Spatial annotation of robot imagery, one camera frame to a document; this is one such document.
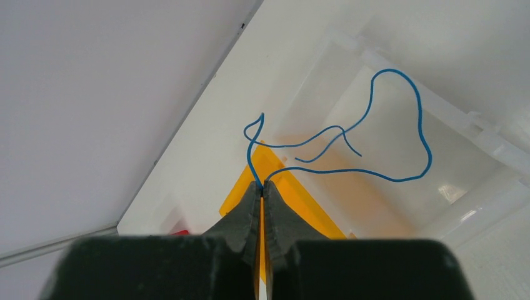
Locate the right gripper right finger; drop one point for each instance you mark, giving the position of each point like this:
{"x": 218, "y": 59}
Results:
{"x": 305, "y": 264}

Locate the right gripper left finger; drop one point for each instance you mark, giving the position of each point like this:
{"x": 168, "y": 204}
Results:
{"x": 221, "y": 263}

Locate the red plastic bin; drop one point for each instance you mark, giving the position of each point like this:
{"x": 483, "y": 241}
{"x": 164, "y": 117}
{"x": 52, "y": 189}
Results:
{"x": 180, "y": 232}

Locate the orange plastic bin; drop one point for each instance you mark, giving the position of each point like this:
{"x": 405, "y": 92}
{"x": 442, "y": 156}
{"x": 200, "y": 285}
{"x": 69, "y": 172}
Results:
{"x": 300, "y": 201}

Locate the clear plastic bin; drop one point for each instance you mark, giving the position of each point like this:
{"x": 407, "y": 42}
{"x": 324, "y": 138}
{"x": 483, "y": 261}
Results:
{"x": 385, "y": 157}

